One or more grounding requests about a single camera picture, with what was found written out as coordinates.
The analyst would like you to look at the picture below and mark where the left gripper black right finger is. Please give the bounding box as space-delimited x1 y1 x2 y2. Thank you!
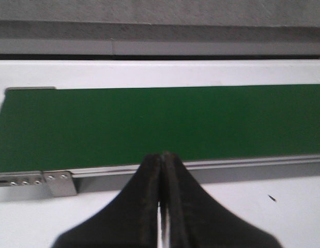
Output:
160 152 281 247

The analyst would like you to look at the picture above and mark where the aluminium conveyor frame rail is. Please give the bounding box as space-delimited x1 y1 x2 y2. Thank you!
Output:
0 86 320 188

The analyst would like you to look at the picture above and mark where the left metal conveyor bracket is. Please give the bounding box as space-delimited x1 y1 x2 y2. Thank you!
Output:
43 170 77 197

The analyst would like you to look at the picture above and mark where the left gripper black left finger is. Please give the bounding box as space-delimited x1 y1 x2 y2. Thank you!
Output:
53 154 160 247

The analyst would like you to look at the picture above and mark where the grey stone counter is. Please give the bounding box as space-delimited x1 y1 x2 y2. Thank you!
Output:
0 1 320 55

